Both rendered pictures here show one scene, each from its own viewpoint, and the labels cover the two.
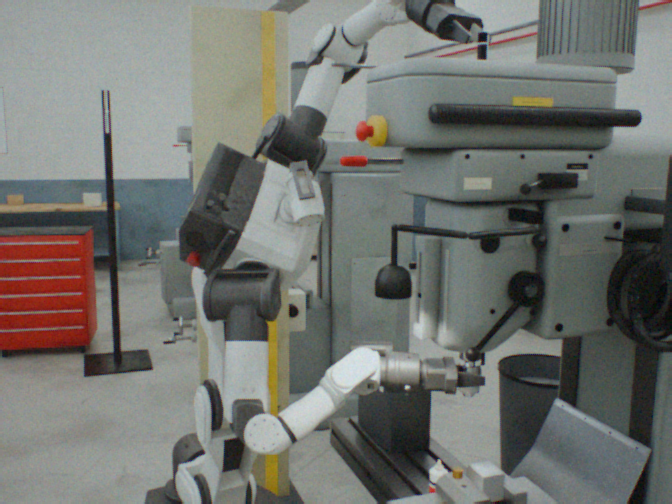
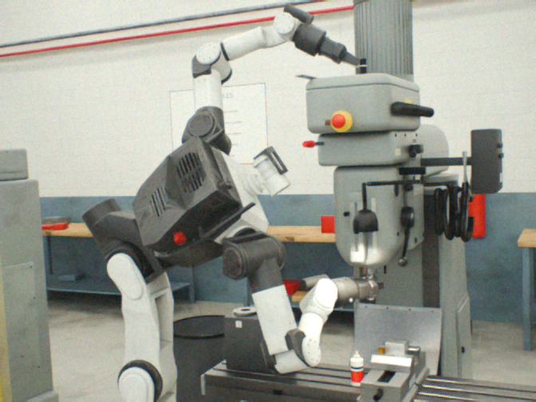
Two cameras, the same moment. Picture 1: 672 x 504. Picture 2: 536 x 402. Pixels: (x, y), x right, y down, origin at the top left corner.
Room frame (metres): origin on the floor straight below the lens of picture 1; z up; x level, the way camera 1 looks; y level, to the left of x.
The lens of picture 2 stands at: (0.15, 1.37, 1.70)
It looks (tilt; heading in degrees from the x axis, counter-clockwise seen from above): 5 degrees down; 315
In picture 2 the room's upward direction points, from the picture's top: 3 degrees counter-clockwise
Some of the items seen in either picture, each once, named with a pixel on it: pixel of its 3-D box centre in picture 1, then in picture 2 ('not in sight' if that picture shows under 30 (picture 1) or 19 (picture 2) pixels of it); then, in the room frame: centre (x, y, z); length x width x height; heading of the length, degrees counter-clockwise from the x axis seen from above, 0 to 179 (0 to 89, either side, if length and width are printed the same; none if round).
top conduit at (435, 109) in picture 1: (539, 116); (413, 110); (1.26, -0.37, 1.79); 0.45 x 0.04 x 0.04; 110
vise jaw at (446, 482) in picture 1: (462, 495); (392, 361); (1.29, -0.27, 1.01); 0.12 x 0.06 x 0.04; 20
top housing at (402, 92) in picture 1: (487, 108); (365, 106); (1.39, -0.31, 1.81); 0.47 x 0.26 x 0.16; 110
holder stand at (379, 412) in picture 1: (392, 400); (259, 338); (1.77, -0.16, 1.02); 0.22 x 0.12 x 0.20; 21
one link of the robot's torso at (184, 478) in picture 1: (216, 486); not in sight; (1.93, 0.37, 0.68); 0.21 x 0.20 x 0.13; 30
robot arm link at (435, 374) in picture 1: (427, 374); (350, 290); (1.39, -0.20, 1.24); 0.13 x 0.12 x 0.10; 175
